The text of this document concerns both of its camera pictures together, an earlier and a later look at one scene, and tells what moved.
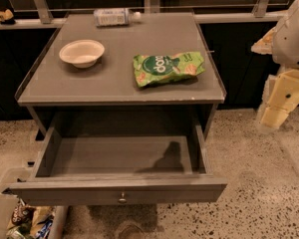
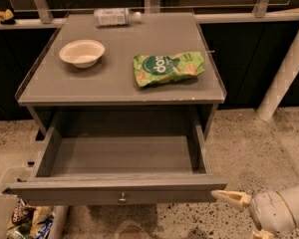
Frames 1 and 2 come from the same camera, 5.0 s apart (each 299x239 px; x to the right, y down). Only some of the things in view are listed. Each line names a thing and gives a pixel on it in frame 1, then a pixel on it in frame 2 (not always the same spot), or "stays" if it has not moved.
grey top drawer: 119,165 stays
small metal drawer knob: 123,199 stays
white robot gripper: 291,40 → 270,211
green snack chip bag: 151,69 stays
